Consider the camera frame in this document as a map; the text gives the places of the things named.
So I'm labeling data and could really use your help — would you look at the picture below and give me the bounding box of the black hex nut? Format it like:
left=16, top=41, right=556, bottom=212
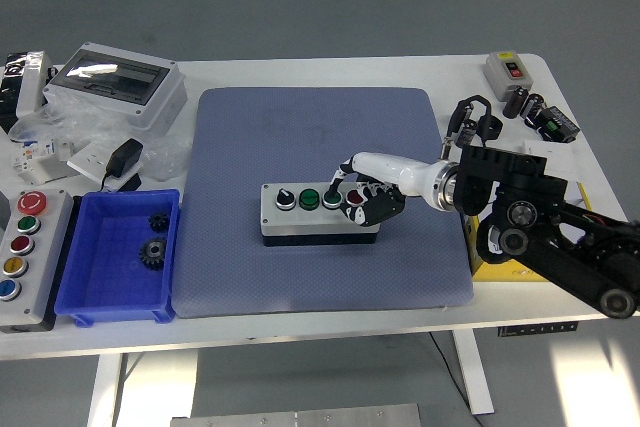
left=477, top=114, right=504, bottom=142

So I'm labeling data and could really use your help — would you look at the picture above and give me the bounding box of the large black bevel gear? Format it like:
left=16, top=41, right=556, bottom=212
left=138, top=236, right=169, bottom=271

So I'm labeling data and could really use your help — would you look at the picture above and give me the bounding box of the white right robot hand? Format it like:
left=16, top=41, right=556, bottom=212
left=327, top=150, right=441, bottom=228

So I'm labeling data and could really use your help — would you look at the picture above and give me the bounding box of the white wall switch panel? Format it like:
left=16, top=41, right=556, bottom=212
left=522, top=139, right=575, bottom=159

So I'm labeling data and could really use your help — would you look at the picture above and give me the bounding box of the blue plastic bin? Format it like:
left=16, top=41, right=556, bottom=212
left=53, top=189, right=181, bottom=326

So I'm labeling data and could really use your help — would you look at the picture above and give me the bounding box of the black cable under table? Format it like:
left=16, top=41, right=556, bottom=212
left=428, top=331, right=486, bottom=427

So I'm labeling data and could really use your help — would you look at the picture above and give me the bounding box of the black power adapter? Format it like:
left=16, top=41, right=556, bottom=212
left=101, top=137, right=145, bottom=193

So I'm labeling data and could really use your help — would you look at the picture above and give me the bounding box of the clear plastic bag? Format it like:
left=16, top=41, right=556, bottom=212
left=7, top=91, right=192, bottom=184

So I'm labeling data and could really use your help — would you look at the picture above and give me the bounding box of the white wrapped box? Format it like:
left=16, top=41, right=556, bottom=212
left=16, top=50, right=55, bottom=119

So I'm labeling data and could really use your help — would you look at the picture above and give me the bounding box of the black packaged item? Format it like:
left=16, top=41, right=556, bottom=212
left=0, top=52, right=26, bottom=134

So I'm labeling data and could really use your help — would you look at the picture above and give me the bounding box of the black module with green terminal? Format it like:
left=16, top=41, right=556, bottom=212
left=534, top=104, right=581, bottom=144

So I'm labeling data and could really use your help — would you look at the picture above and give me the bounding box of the white table leg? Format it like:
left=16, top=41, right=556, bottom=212
left=86, top=352, right=127, bottom=427
left=451, top=329, right=496, bottom=416

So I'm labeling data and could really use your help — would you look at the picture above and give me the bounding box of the grey push-button switch box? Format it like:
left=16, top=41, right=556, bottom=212
left=482, top=50, right=532, bottom=101

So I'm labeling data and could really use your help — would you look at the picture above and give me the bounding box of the black table height controller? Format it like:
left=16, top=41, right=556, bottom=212
left=498, top=320, right=579, bottom=339

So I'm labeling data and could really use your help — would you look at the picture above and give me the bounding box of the white circuit breaker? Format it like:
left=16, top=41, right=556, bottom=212
left=10, top=138, right=77, bottom=184

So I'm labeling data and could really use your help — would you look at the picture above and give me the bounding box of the grey metal plate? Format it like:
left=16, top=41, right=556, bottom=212
left=169, top=402, right=422, bottom=427

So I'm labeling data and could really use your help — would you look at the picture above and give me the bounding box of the grey enclosure with clear lid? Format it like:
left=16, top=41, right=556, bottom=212
left=42, top=42, right=188, bottom=132

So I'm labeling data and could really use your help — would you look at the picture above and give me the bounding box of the five-button grey control box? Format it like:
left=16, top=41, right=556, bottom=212
left=0, top=187, right=75, bottom=333

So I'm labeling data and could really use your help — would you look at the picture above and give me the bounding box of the grey-blue table mat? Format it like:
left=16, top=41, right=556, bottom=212
left=172, top=86, right=475, bottom=319

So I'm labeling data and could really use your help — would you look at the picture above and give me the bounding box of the four-button grey control box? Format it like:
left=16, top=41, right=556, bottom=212
left=259, top=181, right=381, bottom=248

